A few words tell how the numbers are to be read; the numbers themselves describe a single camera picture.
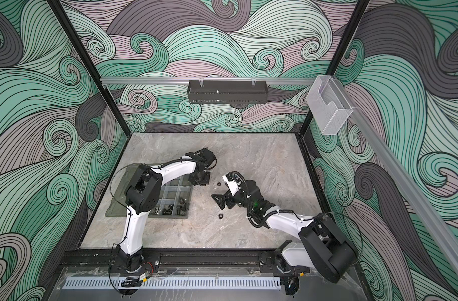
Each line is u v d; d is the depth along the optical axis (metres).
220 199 0.72
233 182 0.71
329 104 0.79
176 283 0.76
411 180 0.53
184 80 0.94
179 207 0.87
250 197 0.63
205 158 0.79
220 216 0.86
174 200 0.86
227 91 0.95
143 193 0.54
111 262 0.73
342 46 0.81
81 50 0.83
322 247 0.42
